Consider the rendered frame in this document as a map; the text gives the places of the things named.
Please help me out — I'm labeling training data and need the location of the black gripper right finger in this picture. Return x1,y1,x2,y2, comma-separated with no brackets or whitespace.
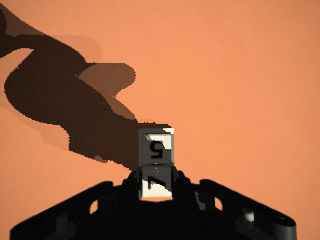
171,166,297,240

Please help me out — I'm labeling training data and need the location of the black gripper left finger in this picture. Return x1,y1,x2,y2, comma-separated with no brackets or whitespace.
9,167,142,240

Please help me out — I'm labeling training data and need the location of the white number cube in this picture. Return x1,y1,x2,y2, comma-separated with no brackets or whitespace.
142,133,171,164
142,164,172,197

